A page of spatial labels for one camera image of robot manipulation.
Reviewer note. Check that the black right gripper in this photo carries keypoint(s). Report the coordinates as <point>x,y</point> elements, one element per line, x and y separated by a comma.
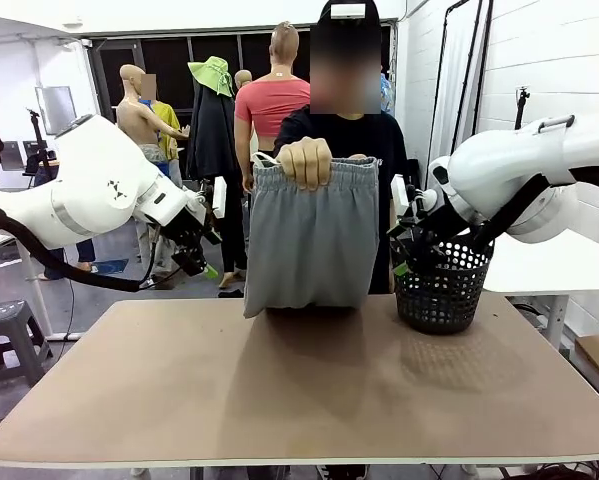
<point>431,225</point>

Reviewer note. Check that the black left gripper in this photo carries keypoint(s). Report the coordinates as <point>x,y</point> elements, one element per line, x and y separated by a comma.
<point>189,235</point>

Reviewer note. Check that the black perforated plastic basket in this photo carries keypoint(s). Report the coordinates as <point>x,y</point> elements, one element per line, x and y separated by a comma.
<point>444,300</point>

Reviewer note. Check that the grey training pants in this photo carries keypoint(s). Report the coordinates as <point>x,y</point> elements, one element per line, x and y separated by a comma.
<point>309,250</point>

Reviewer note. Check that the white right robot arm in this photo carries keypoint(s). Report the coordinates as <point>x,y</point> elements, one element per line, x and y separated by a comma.
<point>504,165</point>

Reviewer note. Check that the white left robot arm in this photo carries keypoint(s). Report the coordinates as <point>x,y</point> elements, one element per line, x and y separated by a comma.
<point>94,170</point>

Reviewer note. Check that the person's right hand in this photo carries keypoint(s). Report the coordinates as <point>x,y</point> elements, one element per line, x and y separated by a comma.
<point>306,162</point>

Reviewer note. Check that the blue waist cloth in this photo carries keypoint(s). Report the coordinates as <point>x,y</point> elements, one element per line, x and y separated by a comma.
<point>162,168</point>

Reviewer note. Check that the person in black T-shirt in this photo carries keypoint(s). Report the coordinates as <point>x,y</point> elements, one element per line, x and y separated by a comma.
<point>391,150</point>

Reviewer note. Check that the black coat outfit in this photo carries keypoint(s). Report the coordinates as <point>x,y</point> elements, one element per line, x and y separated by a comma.
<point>211,140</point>

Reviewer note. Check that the person in yellow shirt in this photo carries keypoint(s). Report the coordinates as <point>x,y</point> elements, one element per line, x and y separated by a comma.
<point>166,125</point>

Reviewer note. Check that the blue floral shirt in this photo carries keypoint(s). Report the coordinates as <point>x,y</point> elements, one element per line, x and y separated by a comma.
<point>386,92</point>

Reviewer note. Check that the bare-chested tan mannequin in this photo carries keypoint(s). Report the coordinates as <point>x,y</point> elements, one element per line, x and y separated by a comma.
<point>131,115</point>

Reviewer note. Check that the red crop top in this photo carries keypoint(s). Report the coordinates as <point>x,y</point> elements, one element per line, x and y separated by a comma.
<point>269,105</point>

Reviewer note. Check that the small bald mannequin head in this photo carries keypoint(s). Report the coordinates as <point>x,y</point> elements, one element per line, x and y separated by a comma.
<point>244,80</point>

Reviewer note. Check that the green bucket hat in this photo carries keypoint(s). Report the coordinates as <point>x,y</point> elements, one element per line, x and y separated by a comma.
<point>211,75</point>

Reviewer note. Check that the white backdrop on black stand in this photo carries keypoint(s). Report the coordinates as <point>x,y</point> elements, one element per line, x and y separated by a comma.
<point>461,75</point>

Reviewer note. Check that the black tripod stand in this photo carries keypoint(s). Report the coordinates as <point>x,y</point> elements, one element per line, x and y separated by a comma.
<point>38,135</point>
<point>521,107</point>

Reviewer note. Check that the grey whiteboard panel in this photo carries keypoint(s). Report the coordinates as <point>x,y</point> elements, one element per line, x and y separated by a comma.
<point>54,105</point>

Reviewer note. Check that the grey plastic stool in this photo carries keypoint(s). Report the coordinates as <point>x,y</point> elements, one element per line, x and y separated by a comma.
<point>4,312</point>

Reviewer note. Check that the tall tan mannequin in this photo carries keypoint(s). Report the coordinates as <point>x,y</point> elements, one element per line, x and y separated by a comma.
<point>284,50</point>

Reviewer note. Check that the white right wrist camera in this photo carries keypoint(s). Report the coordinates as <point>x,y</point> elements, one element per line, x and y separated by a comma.
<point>399,196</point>

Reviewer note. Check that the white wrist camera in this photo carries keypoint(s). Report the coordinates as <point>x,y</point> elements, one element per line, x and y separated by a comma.
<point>219,197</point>
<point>399,196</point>

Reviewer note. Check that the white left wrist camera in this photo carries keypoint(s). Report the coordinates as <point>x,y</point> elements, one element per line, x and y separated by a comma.
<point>219,197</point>

